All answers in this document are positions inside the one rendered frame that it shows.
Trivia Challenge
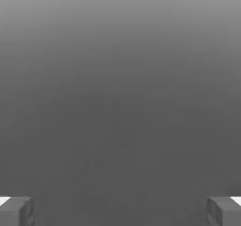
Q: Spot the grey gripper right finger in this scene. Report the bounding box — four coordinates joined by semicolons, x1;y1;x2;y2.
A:
206;195;241;226

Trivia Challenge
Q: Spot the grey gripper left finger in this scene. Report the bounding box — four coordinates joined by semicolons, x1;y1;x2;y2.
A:
0;195;36;226

